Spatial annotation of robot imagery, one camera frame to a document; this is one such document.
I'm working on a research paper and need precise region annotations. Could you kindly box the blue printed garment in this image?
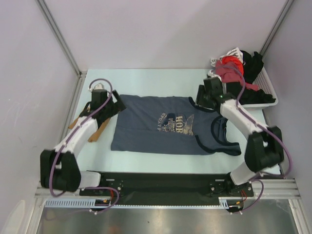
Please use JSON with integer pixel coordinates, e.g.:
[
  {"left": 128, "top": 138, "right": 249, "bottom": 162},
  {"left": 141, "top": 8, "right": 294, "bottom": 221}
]
[{"left": 111, "top": 95, "right": 241, "bottom": 156}]

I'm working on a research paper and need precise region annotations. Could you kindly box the aluminium frame post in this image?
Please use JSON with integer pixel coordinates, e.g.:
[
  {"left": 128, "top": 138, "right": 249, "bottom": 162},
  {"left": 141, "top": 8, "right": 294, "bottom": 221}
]
[
  {"left": 260, "top": 0, "right": 296, "bottom": 57},
  {"left": 36, "top": 0, "right": 82, "bottom": 78}
]

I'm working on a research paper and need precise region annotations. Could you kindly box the left side aluminium rail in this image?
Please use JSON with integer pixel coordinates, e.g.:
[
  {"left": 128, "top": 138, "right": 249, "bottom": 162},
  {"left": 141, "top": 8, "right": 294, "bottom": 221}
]
[{"left": 52, "top": 70, "right": 88, "bottom": 149}]

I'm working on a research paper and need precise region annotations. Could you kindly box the tan ribbed tank top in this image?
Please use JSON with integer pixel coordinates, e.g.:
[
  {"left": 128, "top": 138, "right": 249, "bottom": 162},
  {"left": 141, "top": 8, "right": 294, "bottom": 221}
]
[{"left": 68, "top": 117, "right": 110, "bottom": 142}]

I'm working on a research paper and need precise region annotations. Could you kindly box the red garment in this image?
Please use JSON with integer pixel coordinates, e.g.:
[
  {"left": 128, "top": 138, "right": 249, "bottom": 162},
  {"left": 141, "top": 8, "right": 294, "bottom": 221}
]
[{"left": 217, "top": 56, "right": 259, "bottom": 91}]

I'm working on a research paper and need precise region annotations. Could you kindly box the right aluminium frame post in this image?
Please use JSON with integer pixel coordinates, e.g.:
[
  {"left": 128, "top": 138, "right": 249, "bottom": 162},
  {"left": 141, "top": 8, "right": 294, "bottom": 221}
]
[{"left": 260, "top": 0, "right": 296, "bottom": 57}]

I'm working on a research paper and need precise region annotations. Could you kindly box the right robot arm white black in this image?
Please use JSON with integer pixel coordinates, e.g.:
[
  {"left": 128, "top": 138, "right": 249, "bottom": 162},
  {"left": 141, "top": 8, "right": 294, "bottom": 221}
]
[{"left": 196, "top": 78, "right": 284, "bottom": 195}]

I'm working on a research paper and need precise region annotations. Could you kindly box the left aluminium frame post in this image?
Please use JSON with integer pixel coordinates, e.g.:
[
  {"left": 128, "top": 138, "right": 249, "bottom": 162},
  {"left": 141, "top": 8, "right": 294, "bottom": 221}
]
[{"left": 36, "top": 0, "right": 82, "bottom": 78}]

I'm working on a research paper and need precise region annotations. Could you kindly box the white slotted cable duct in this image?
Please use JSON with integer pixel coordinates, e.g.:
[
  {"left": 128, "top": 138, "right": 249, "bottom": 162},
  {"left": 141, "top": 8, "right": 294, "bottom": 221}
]
[{"left": 44, "top": 198, "right": 242, "bottom": 210}]

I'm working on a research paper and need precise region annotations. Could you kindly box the white black printed garment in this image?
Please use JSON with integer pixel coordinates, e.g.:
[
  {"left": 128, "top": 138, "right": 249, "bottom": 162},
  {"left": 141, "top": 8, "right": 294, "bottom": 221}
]
[{"left": 210, "top": 47, "right": 244, "bottom": 67}]

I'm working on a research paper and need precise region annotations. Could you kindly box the front aluminium frame rail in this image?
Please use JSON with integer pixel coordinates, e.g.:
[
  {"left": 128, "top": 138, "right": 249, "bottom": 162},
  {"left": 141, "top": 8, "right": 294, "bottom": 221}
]
[{"left": 34, "top": 179, "right": 301, "bottom": 199}]

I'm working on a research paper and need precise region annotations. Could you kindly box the grey plastic laundry basket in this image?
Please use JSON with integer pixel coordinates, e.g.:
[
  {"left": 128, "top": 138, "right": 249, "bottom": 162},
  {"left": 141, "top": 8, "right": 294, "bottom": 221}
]
[{"left": 239, "top": 67, "right": 278, "bottom": 110}]

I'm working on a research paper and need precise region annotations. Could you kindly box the pink garment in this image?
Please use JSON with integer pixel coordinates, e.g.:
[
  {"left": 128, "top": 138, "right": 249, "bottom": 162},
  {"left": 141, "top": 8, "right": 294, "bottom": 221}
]
[{"left": 215, "top": 61, "right": 244, "bottom": 85}]

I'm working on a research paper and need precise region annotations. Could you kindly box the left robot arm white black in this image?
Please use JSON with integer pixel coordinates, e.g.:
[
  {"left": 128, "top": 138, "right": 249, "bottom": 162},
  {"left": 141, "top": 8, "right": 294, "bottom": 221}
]
[{"left": 40, "top": 88, "right": 126, "bottom": 195}]

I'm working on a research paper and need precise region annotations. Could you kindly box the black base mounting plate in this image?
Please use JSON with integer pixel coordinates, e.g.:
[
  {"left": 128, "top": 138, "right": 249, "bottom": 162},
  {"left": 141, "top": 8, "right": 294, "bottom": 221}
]
[{"left": 79, "top": 172, "right": 254, "bottom": 205}]

